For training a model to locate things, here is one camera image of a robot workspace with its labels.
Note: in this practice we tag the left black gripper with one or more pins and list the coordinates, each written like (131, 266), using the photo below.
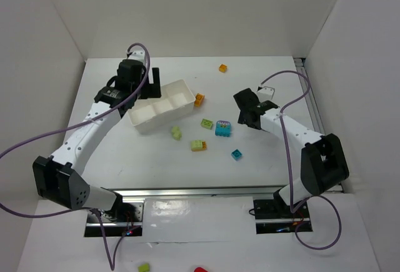
(150, 87)

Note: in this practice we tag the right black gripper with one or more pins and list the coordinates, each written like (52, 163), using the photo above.
(244, 106)

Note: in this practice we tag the large teal printed lego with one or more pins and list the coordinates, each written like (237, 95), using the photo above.
(223, 128)

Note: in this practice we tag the green square lego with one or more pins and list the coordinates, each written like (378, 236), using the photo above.
(205, 123)

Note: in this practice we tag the small teal lego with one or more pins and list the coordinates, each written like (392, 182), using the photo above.
(236, 155)

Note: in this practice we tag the pale green stepped lego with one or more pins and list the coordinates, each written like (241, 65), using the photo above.
(176, 133)

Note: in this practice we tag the green and orange lego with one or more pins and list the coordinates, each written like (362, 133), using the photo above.
(198, 145)

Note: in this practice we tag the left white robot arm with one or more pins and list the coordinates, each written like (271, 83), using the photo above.
(59, 176)

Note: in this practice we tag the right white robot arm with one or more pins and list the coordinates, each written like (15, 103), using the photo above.
(323, 163)

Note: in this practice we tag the white three-compartment tray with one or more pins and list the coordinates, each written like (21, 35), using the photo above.
(176, 101)

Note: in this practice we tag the orange lego beside tray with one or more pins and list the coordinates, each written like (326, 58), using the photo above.
(199, 100)

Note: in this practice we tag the red object at front edge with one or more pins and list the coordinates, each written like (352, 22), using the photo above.
(200, 269)

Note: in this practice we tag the green lego on front ledge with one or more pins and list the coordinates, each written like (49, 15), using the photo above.
(144, 268)

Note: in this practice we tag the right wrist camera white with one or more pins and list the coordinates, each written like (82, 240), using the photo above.
(265, 93)

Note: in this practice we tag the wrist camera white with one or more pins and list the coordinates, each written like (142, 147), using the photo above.
(265, 93)
(137, 56)

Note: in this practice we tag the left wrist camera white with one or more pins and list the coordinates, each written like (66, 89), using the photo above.
(137, 56)

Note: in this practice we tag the aluminium right rail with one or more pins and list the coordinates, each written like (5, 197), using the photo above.
(310, 99)

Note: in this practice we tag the aluminium rail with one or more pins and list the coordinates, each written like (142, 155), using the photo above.
(310, 99)
(140, 194)

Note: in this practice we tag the aluminium front rail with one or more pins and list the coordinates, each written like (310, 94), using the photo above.
(140, 194)

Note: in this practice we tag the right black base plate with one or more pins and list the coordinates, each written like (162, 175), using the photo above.
(272, 218)

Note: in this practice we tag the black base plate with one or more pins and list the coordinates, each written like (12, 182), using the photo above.
(130, 223)
(272, 218)

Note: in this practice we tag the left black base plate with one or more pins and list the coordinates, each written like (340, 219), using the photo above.
(130, 223)

